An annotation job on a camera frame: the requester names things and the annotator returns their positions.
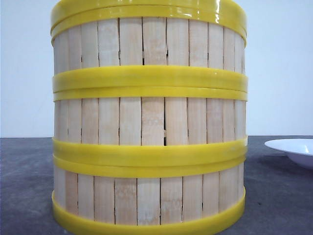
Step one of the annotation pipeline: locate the bamboo steamer basket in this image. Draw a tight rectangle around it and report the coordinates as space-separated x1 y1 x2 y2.
51 17 247 101
52 164 246 235
53 97 246 177

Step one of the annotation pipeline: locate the woven bamboo steamer lid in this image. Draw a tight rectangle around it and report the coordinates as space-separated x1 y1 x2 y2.
50 0 247 39

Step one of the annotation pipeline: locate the white plate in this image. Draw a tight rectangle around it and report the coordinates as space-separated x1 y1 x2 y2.
265 139 313 169

